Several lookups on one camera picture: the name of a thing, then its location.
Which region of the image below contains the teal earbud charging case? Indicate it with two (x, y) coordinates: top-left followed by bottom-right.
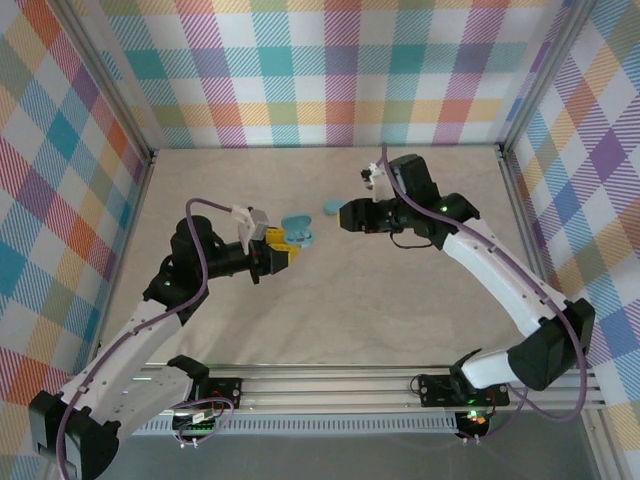
(279, 213), (317, 251)

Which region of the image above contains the grey metal sheet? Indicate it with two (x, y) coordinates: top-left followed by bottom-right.
(109, 434), (601, 480)

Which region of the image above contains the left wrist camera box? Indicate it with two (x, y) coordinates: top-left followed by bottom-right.
(231, 203), (271, 254)

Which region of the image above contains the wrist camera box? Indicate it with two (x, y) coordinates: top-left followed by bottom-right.
(231, 203), (271, 254)
(359, 159), (390, 204)

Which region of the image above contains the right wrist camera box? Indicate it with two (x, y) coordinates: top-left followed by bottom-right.
(359, 159), (390, 204)

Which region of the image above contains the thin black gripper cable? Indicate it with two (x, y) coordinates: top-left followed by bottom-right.
(388, 230), (435, 250)

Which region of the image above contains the aluminium side rail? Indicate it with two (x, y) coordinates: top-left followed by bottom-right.
(84, 149), (159, 351)
(497, 144), (621, 480)

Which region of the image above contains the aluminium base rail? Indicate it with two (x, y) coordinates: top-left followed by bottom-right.
(134, 363), (604, 414)

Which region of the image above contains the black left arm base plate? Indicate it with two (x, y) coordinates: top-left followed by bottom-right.
(207, 377), (245, 409)

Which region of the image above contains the left control board with wires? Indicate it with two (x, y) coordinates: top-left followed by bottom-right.
(172, 409), (221, 441)

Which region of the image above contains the control board with wires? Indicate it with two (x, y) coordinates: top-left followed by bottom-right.
(457, 408), (490, 431)
(172, 409), (221, 441)

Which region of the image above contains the white slotted cable duct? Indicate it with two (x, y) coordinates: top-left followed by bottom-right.
(119, 417), (461, 437)

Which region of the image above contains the aluminium frame post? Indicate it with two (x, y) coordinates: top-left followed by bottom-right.
(497, 0), (599, 156)
(54, 0), (156, 164)

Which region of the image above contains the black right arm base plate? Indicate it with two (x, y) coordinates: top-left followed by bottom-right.
(418, 374), (511, 409)

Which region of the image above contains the right control board with wires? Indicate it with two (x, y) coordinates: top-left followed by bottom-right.
(457, 408), (490, 431)

